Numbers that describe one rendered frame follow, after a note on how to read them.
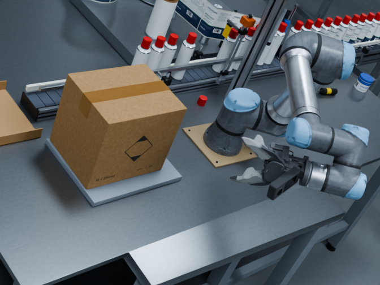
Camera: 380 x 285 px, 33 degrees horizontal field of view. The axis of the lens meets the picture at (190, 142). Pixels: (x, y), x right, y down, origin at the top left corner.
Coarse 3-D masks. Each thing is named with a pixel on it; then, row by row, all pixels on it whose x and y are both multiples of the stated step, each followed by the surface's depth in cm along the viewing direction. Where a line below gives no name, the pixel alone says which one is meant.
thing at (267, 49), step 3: (276, 33) 283; (276, 36) 283; (273, 39) 283; (273, 42) 285; (270, 45) 285; (267, 48) 286; (270, 48) 287; (264, 51) 287; (267, 51) 287; (261, 54) 288; (264, 54) 287; (267, 54) 289; (261, 57) 288; (264, 57) 289; (258, 60) 289; (261, 60) 289; (264, 60) 290; (258, 63) 290; (261, 63) 291
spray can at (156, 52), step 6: (162, 36) 239; (156, 42) 239; (162, 42) 238; (150, 48) 241; (156, 48) 239; (162, 48) 240; (150, 54) 241; (156, 54) 240; (162, 54) 242; (150, 60) 242; (156, 60) 241; (150, 66) 243; (156, 66) 244
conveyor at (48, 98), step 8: (264, 64) 294; (272, 64) 296; (192, 72) 267; (200, 72) 270; (208, 72) 272; (232, 72) 279; (176, 80) 259; (184, 80) 261; (192, 80) 263; (32, 96) 220; (40, 96) 222; (48, 96) 223; (56, 96) 225; (40, 104) 219; (48, 104) 220; (56, 104) 221
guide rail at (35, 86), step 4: (196, 60) 269; (200, 60) 270; (204, 60) 271; (208, 60) 273; (212, 60) 274; (172, 64) 260; (60, 80) 226; (64, 80) 227; (32, 84) 219; (36, 84) 220; (40, 84) 221; (44, 84) 222; (48, 84) 223; (52, 84) 224; (28, 88) 218; (32, 88) 219; (36, 88) 221
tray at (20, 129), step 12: (0, 84) 223; (0, 96) 222; (0, 108) 217; (12, 108) 219; (0, 120) 213; (12, 120) 215; (24, 120) 217; (0, 132) 208; (12, 132) 210; (24, 132) 207; (36, 132) 211; (0, 144) 204
